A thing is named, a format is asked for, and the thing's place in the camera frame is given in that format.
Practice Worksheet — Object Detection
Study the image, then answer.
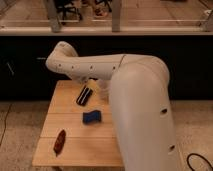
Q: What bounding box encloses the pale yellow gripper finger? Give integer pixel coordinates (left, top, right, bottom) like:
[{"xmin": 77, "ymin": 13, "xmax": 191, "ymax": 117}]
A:
[{"xmin": 87, "ymin": 79, "xmax": 100, "ymax": 93}]

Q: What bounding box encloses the black whiteboard eraser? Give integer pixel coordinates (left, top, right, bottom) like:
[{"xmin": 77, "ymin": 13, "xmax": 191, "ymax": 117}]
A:
[{"xmin": 76, "ymin": 86, "xmax": 93, "ymax": 106}]

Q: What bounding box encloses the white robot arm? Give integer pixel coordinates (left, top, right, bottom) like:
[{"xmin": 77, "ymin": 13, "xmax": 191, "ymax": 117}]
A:
[{"xmin": 46, "ymin": 41, "xmax": 182, "ymax": 171}]

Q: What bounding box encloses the white ceramic cup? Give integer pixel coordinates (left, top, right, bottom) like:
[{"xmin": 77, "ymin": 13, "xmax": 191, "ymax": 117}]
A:
[{"xmin": 98, "ymin": 80, "xmax": 110, "ymax": 100}]

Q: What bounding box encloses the blue sponge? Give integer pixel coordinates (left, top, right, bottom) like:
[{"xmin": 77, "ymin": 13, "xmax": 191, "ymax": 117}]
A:
[{"xmin": 82, "ymin": 110, "xmax": 102, "ymax": 124}]

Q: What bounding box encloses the wooden table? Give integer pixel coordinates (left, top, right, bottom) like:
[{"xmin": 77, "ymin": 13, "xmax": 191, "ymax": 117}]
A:
[{"xmin": 32, "ymin": 80, "xmax": 123, "ymax": 167}]

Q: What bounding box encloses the brown wooden object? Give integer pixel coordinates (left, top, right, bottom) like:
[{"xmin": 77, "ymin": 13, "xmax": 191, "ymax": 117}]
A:
[{"xmin": 53, "ymin": 130, "xmax": 66, "ymax": 155}]

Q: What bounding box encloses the black office chair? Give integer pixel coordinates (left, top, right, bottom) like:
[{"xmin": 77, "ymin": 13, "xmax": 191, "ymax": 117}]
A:
[{"xmin": 54, "ymin": 0, "xmax": 82, "ymax": 20}]

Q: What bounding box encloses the black cable at left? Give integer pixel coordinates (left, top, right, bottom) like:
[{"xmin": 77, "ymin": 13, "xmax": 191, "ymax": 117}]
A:
[{"xmin": 0, "ymin": 103, "xmax": 13, "ymax": 145}]

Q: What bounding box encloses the black cable on floor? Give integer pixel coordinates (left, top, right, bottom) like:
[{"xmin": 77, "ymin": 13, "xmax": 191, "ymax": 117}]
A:
[{"xmin": 186, "ymin": 152, "xmax": 213, "ymax": 171}]

